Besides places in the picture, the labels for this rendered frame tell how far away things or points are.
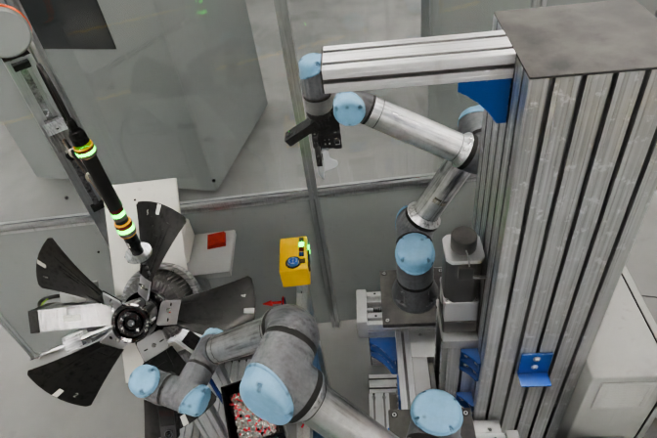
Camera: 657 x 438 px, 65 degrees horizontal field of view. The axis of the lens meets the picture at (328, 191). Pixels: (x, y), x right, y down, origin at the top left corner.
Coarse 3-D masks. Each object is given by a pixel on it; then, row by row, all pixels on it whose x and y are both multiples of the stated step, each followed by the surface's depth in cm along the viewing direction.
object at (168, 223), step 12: (144, 204) 159; (156, 204) 156; (144, 216) 159; (156, 216) 155; (168, 216) 152; (180, 216) 150; (144, 228) 159; (156, 228) 154; (168, 228) 152; (180, 228) 150; (144, 240) 159; (156, 240) 153; (168, 240) 151; (156, 252) 153; (156, 264) 152; (144, 276) 156
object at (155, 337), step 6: (156, 330) 160; (150, 336) 157; (156, 336) 159; (162, 336) 160; (138, 342) 154; (144, 342) 156; (150, 342) 157; (156, 342) 158; (162, 342) 159; (138, 348) 154; (144, 348) 155; (150, 348) 156; (156, 348) 158; (162, 348) 159; (144, 354) 154; (150, 354) 156; (156, 354) 157; (144, 360) 154
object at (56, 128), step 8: (48, 120) 173; (56, 120) 174; (64, 120) 173; (48, 128) 170; (56, 128) 170; (64, 128) 169; (48, 136) 170; (56, 136) 168; (64, 136) 169; (56, 144) 169; (64, 144) 171
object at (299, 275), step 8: (288, 240) 190; (296, 240) 190; (304, 240) 189; (280, 248) 188; (288, 248) 187; (296, 248) 187; (304, 248) 186; (280, 256) 185; (288, 256) 184; (296, 256) 184; (304, 256) 183; (280, 264) 182; (304, 264) 180; (280, 272) 180; (288, 272) 180; (296, 272) 180; (304, 272) 180; (288, 280) 182; (296, 280) 183; (304, 280) 183
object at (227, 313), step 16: (224, 288) 161; (240, 288) 160; (192, 304) 158; (208, 304) 157; (224, 304) 157; (240, 304) 157; (192, 320) 154; (208, 320) 154; (224, 320) 154; (240, 320) 155
